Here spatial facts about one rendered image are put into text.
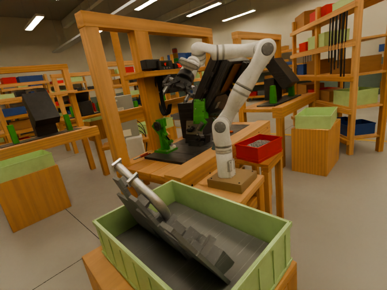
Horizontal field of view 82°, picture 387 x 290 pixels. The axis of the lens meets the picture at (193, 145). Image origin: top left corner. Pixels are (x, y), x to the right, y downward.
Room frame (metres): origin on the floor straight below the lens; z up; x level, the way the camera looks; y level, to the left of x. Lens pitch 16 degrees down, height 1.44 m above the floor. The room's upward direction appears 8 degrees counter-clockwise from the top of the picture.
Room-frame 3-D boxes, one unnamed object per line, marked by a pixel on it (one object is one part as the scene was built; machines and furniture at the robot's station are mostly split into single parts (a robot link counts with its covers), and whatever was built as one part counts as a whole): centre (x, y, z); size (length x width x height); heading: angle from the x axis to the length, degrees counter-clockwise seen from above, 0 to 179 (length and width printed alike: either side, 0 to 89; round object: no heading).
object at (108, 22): (2.19, 0.12, 1.89); 1.50 x 0.09 x 0.09; 140
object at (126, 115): (2.23, 0.18, 1.23); 1.30 x 0.05 x 0.09; 140
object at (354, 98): (4.25, -2.64, 1.19); 2.30 x 0.55 x 2.39; 175
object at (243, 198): (1.16, -0.16, 0.83); 0.32 x 0.32 x 0.04; 51
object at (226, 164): (1.16, -0.16, 0.98); 0.09 x 0.09 x 0.17; 53
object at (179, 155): (2.00, -0.11, 0.89); 1.10 x 0.42 x 0.02; 140
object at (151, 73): (2.16, 0.09, 1.52); 0.90 x 0.25 x 0.04; 140
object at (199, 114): (1.90, -0.11, 1.17); 0.13 x 0.12 x 0.20; 140
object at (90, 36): (2.19, 0.12, 1.36); 1.49 x 0.09 x 0.97; 140
